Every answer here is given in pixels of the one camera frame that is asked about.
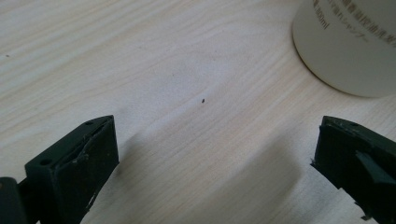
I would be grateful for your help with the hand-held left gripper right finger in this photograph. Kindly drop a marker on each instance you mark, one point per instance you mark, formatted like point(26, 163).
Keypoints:
point(358, 165)

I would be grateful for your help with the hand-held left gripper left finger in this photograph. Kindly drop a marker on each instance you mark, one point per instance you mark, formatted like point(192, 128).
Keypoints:
point(71, 174)

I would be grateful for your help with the cream plastic bottle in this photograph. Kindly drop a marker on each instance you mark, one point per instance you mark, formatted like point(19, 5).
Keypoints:
point(348, 46)

